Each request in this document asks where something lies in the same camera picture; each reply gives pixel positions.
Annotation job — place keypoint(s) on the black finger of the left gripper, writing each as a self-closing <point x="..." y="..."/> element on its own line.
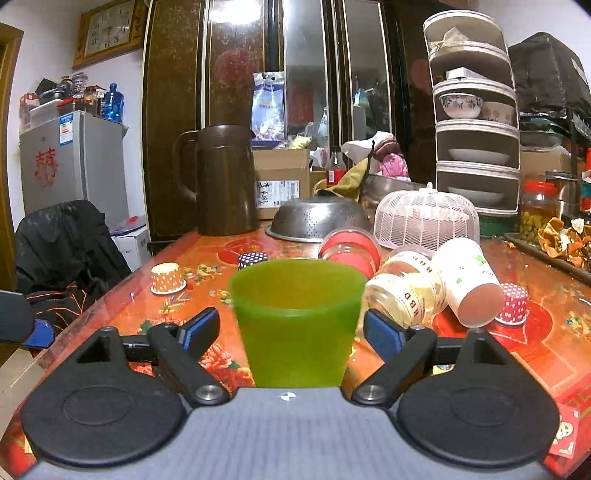
<point x="41" y="337"/>

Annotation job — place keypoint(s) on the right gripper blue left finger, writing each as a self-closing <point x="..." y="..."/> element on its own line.
<point x="198" y="334"/>

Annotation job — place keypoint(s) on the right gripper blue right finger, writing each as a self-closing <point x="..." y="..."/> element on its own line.
<point x="383" y="334"/>

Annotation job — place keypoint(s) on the green plastic cup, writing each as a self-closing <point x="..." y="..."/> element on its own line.
<point x="297" y="319"/>

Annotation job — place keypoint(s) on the clear HBD cup lower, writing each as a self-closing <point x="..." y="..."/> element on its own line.
<point x="410" y="299"/>

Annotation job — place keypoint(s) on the red banded clear cup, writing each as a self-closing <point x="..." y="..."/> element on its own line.
<point x="354" y="247"/>

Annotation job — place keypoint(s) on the white paper cup green print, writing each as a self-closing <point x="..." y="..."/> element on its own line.
<point x="473" y="291"/>

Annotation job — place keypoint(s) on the orange polka dot cupcake liner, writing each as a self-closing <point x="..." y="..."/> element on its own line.
<point x="166" y="279"/>

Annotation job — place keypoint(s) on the black jacket on chair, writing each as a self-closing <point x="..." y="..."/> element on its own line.
<point x="65" y="261"/>

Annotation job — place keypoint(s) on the navy polka dot cupcake liner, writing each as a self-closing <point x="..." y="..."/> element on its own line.
<point x="251" y="258"/>

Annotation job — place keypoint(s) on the white mesh food cover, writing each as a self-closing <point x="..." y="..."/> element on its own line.
<point x="426" y="218"/>

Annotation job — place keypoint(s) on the red polka dot cupcake liner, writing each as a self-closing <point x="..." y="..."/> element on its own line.
<point x="515" y="310"/>

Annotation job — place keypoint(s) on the steel colander bowl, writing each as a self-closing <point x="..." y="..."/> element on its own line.
<point x="309" y="220"/>

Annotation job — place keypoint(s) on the silver refrigerator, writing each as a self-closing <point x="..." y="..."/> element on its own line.
<point x="77" y="156"/>

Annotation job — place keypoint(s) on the brown plastic pitcher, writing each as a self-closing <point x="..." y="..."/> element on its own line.
<point x="225" y="179"/>

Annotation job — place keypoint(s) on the red label soda bottle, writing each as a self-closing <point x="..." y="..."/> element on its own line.
<point x="336" y="167"/>

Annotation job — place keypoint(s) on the cardboard box with label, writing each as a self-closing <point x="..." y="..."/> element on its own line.
<point x="281" y="175"/>

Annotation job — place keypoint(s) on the tray of dried orange peels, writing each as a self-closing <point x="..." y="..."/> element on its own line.
<point x="564" y="246"/>

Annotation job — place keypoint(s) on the glass jar red lid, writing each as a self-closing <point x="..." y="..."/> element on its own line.
<point x="538" y="205"/>

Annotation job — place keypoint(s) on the red fu envelope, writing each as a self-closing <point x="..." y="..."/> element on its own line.
<point x="565" y="439"/>

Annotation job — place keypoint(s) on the blue white snack bag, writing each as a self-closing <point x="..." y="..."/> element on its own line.
<point x="268" y="113"/>

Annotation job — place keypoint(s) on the blue water bottle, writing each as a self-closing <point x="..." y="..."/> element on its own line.
<point x="113" y="104"/>

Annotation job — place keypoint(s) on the steel pot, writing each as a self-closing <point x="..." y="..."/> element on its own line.
<point x="568" y="187"/>

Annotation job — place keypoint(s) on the blue white porcelain bowl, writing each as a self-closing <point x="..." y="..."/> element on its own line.
<point x="461" y="105"/>

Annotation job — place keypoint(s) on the white tiered dish rack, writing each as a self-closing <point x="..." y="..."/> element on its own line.
<point x="477" y="140"/>

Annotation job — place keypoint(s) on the dark wooden glass cabinet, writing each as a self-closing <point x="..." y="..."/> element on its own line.
<point x="350" y="68"/>

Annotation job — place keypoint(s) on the framed wall clock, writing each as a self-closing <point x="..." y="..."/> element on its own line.
<point x="110" y="30"/>

